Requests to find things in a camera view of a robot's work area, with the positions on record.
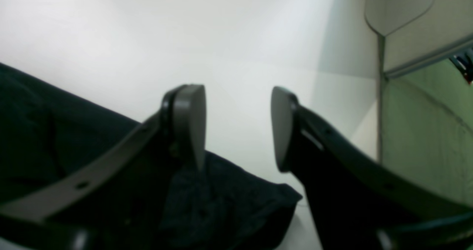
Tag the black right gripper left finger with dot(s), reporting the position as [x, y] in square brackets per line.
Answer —
[117, 201]

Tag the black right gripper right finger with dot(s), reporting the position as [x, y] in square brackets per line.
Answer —
[355, 203]

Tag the dark grey long-sleeve T-shirt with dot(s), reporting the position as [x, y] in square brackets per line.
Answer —
[48, 134]

